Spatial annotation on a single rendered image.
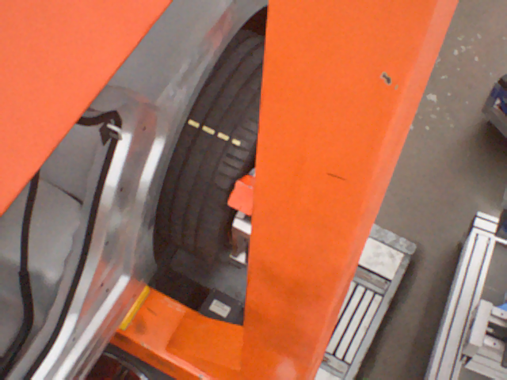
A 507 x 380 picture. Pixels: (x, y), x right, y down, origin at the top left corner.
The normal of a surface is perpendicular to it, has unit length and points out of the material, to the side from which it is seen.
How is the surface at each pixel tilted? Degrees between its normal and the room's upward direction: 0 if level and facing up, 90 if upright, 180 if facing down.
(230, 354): 36
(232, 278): 0
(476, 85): 0
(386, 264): 0
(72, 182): 67
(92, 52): 90
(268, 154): 90
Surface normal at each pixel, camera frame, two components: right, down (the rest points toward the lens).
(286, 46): -0.48, 0.76
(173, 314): 0.04, -0.49
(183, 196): -0.39, 0.40
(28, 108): 0.88, 0.43
